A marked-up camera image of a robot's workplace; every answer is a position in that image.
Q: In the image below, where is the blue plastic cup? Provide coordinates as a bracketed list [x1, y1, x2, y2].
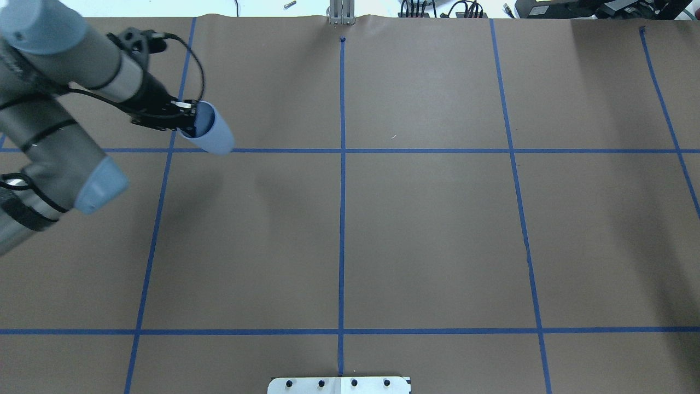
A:
[178, 101, 235, 155]

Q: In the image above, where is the white mounting base plate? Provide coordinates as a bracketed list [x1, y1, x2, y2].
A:
[267, 376, 412, 393]

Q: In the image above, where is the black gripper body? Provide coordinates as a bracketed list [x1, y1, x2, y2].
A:
[130, 82, 183, 130]

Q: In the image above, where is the black braided camera cable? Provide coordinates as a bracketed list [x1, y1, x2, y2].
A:
[0, 33, 206, 214]

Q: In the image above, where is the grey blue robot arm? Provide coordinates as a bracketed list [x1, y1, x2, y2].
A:
[1, 1, 202, 254]

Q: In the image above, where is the aluminium frame post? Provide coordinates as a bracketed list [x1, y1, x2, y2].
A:
[327, 0, 357, 26]

